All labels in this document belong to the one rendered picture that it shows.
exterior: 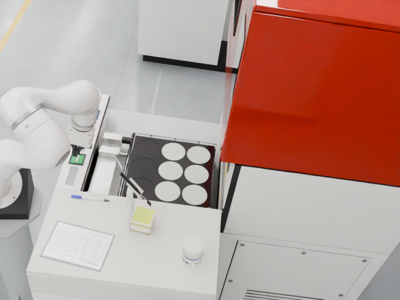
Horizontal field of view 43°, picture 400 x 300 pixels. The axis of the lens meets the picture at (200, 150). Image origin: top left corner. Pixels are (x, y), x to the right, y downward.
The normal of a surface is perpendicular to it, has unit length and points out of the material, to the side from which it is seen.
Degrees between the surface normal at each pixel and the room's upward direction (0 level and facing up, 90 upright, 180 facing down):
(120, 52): 0
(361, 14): 0
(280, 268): 90
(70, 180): 0
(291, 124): 90
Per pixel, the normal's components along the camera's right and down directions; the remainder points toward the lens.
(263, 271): -0.07, 0.72
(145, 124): 0.12, -0.68
